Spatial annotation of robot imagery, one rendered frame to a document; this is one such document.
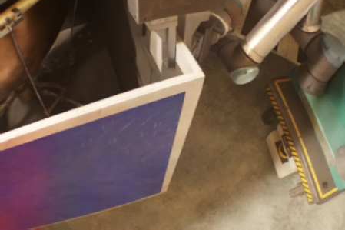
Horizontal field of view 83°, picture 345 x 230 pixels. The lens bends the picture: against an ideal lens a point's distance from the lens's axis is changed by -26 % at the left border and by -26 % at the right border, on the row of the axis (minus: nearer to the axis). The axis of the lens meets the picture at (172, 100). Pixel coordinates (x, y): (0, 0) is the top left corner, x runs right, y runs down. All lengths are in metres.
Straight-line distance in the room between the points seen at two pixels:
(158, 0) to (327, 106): 1.08
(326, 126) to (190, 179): 0.73
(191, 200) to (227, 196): 0.19
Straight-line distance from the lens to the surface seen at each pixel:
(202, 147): 1.34
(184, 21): 0.36
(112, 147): 0.43
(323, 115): 1.22
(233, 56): 0.76
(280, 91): 1.27
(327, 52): 1.09
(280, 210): 1.41
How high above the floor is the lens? 1.22
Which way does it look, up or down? 58 degrees down
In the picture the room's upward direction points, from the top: 10 degrees clockwise
